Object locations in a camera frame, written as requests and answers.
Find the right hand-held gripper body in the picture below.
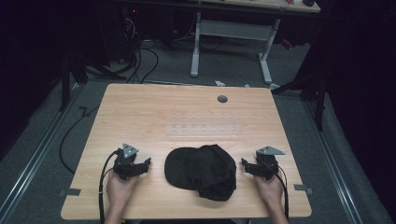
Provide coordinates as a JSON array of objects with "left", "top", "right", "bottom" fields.
[{"left": 253, "top": 145, "right": 286, "bottom": 182}]

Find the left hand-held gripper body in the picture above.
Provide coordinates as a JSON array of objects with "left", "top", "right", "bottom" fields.
[{"left": 112, "top": 142, "right": 140, "bottom": 181}]

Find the person's right hand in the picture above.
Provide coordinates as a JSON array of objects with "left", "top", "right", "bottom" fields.
[{"left": 253, "top": 172, "right": 285, "bottom": 209}]

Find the person's left hand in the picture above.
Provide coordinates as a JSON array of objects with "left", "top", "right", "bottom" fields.
[{"left": 106, "top": 170, "right": 140, "bottom": 209}]

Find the grey tape piece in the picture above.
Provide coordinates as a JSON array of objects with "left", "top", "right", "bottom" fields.
[
  {"left": 58, "top": 188, "right": 82, "bottom": 198},
  {"left": 293, "top": 183, "right": 314, "bottom": 196}
]

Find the black cap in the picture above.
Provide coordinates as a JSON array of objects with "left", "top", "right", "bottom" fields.
[{"left": 163, "top": 144, "right": 238, "bottom": 203}]

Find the clear plastic strip with holes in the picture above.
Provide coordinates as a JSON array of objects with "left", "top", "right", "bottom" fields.
[{"left": 165, "top": 122, "right": 240, "bottom": 137}]

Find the black metal stand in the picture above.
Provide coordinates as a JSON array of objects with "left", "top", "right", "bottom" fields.
[
  {"left": 270, "top": 69, "right": 329, "bottom": 133},
  {"left": 58, "top": 54, "right": 90, "bottom": 113}
]

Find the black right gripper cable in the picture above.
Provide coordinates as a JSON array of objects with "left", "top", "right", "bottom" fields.
[{"left": 272, "top": 163, "right": 290, "bottom": 222}]

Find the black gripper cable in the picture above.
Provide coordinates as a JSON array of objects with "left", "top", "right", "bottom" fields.
[
  {"left": 98, "top": 149, "right": 121, "bottom": 224},
  {"left": 272, "top": 163, "right": 290, "bottom": 222}
]

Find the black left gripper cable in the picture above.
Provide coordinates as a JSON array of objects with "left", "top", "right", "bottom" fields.
[{"left": 98, "top": 149, "right": 121, "bottom": 224}]

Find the thin black floor cable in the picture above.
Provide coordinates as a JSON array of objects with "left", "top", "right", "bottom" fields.
[{"left": 58, "top": 105, "right": 101, "bottom": 175}]

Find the metal floor rail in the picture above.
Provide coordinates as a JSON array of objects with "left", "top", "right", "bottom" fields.
[
  {"left": 302, "top": 98, "right": 366, "bottom": 224},
  {"left": 0, "top": 83, "right": 86, "bottom": 224}
]

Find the bundle of black floor cables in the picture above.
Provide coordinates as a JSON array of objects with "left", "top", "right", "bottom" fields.
[{"left": 122, "top": 13, "right": 160, "bottom": 85}]

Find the white metal desk frame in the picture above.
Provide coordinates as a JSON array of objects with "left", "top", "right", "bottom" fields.
[{"left": 190, "top": 11, "right": 282, "bottom": 86}]

